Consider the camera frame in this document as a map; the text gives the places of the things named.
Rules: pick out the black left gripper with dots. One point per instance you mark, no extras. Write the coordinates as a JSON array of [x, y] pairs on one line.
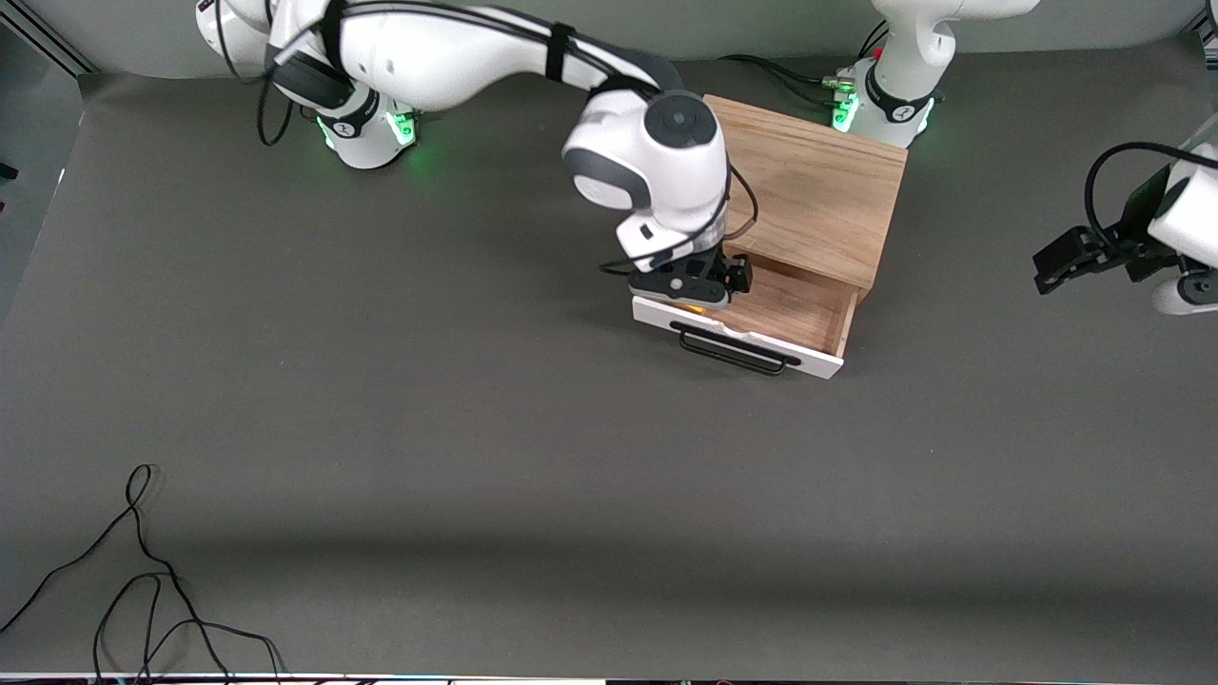
[[1130, 240]]

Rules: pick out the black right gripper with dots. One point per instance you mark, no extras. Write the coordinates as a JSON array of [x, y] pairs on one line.
[[736, 273]]

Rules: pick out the yellow cube block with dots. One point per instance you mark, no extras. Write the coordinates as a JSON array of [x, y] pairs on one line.
[[695, 309]]

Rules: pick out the white-fronted wooden drawer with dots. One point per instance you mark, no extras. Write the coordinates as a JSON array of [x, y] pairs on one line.
[[790, 304]]

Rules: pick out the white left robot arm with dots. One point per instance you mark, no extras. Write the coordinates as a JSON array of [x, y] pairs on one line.
[[904, 38]]

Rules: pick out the wooden drawer cabinet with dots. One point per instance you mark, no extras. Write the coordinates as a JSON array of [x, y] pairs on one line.
[[818, 171]]

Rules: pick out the dark grey table mat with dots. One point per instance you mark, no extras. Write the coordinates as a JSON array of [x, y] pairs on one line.
[[476, 476]]

